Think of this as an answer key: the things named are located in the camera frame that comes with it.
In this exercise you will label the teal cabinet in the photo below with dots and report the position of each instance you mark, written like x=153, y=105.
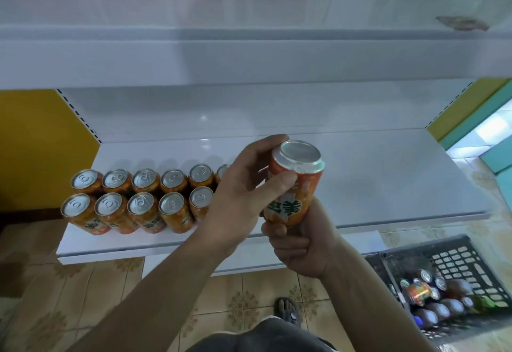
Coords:
x=500, y=164

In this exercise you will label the white metal shelf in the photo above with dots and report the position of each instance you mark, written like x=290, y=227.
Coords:
x=320, y=108

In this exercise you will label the person's left forearm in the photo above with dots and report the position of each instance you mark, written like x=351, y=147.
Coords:
x=152, y=308

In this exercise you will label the person's right hand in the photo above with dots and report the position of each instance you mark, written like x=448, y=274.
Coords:
x=308, y=248

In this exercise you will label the person's grey shirt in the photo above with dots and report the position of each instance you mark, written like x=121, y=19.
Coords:
x=256, y=336

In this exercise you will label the grey shelf label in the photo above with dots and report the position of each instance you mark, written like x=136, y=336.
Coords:
x=462, y=23

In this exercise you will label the person's right forearm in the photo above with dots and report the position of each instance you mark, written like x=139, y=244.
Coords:
x=376, y=308

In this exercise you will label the grey plastic crate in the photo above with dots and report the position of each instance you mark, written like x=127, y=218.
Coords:
x=380, y=268

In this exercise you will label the group of orange cans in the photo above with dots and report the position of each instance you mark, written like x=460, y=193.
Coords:
x=80, y=204

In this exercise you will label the orange can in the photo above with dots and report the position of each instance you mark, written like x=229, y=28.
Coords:
x=417, y=293
x=297, y=158

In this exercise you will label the person's left hand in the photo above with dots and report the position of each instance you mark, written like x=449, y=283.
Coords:
x=236, y=212

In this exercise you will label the cola bottle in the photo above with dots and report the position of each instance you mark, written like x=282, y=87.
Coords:
x=417, y=320

